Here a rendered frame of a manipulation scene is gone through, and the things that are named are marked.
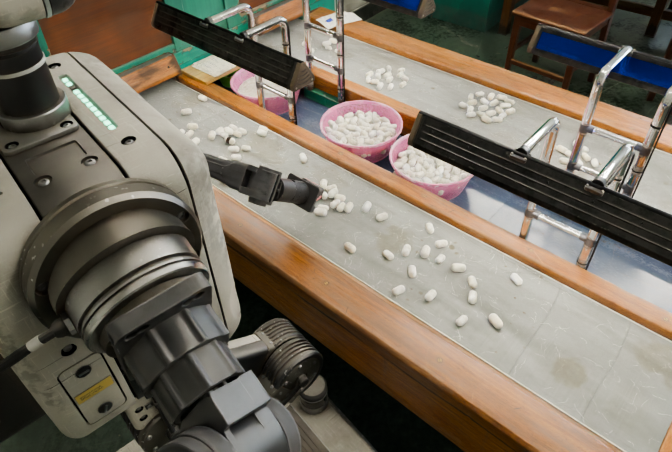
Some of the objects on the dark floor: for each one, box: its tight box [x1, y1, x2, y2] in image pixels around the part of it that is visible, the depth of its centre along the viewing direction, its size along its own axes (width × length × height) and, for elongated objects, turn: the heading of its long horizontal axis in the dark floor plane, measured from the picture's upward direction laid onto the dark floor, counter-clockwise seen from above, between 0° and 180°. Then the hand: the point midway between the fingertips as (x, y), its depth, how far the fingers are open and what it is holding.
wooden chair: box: [504, 0, 637, 90], centre depth 311 cm, size 44×43×91 cm
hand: (319, 195), depth 144 cm, fingers closed
